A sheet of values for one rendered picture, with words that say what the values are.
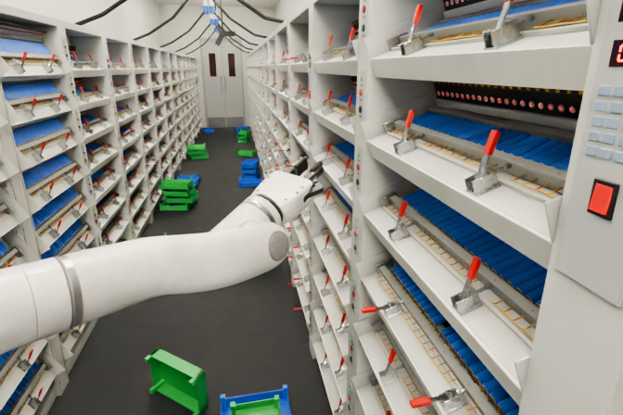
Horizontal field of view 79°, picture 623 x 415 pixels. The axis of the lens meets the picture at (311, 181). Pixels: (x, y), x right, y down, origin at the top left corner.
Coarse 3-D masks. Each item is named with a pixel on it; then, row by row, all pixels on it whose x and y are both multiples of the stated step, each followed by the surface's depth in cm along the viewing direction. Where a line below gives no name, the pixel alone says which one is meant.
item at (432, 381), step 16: (384, 256) 108; (368, 272) 109; (368, 288) 103; (384, 304) 96; (384, 320) 94; (400, 320) 89; (400, 336) 85; (416, 352) 79; (432, 352) 78; (416, 368) 76; (432, 368) 75; (464, 368) 72; (432, 384) 72; (448, 384) 71
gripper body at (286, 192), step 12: (264, 180) 77; (276, 180) 76; (288, 180) 76; (300, 180) 75; (264, 192) 73; (276, 192) 73; (288, 192) 72; (300, 192) 73; (276, 204) 70; (288, 204) 70; (300, 204) 73; (288, 216) 71
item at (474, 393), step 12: (384, 276) 103; (384, 288) 100; (396, 288) 96; (408, 300) 90; (420, 312) 86; (420, 324) 83; (420, 336) 81; (432, 336) 79; (432, 348) 77; (444, 348) 75; (444, 360) 74; (456, 360) 72; (456, 372) 69; (468, 384) 67; (480, 396) 64; (480, 408) 62; (492, 408) 62
